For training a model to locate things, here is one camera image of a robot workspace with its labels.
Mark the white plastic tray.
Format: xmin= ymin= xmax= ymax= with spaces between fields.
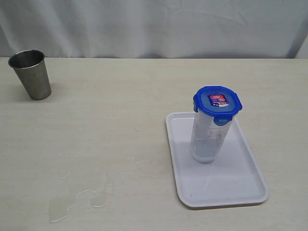
xmin=166 ymin=112 xmax=269 ymax=209

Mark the clear tall plastic container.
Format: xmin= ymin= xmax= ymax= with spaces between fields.
xmin=190 ymin=112 xmax=233 ymax=163

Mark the stainless steel cup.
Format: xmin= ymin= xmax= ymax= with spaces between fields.
xmin=8 ymin=50 xmax=51 ymax=101

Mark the blue container lid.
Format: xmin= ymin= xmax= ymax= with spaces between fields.
xmin=193 ymin=86 xmax=243 ymax=126

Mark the white backdrop curtain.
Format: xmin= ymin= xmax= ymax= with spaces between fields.
xmin=0 ymin=0 xmax=308 ymax=58

